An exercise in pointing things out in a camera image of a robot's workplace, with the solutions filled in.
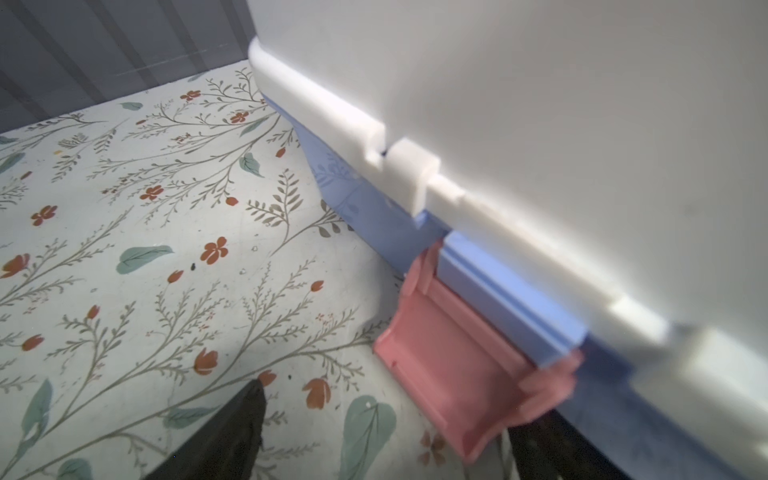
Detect white blue tool box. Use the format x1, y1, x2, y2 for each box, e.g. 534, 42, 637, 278
248, 1, 767, 479

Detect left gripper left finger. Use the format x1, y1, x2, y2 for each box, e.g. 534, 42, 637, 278
147, 380, 267, 480

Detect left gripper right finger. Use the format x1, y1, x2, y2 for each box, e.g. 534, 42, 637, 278
507, 411, 629, 480

